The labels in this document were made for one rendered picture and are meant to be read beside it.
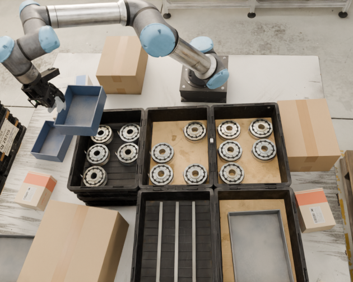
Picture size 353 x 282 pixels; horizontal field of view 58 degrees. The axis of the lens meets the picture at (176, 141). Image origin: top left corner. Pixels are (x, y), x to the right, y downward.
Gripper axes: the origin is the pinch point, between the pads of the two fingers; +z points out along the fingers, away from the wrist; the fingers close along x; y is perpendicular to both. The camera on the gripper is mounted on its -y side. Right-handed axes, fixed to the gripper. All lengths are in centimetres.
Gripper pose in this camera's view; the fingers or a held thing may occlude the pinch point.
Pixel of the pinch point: (62, 106)
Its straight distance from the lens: 135.4
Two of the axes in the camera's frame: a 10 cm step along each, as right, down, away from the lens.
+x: 9.6, 0.1, -2.7
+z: 2.3, 5.0, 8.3
